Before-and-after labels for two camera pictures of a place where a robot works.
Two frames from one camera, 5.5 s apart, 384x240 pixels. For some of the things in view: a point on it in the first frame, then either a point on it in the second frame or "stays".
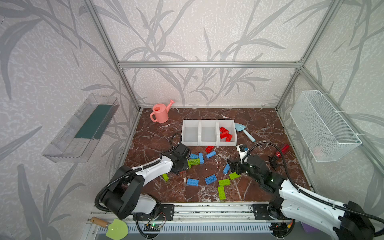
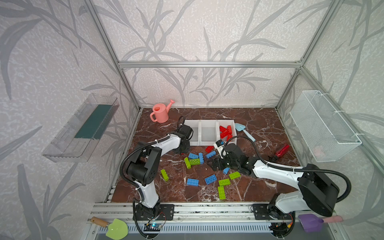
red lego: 209,149 stays
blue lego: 226,168 stays
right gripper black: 237,167 -> 222,162
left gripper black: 184,163 -> 183,147
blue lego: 211,154 stays
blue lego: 192,182 stays
